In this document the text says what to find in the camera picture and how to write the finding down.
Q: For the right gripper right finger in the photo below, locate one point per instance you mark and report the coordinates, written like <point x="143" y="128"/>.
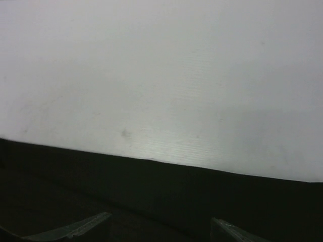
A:
<point x="222" y="231"/>

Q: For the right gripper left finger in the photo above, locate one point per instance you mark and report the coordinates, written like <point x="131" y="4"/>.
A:
<point x="94" y="228"/>

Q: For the black printed t shirt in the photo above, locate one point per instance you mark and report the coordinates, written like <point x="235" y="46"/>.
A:
<point x="182" y="197"/>

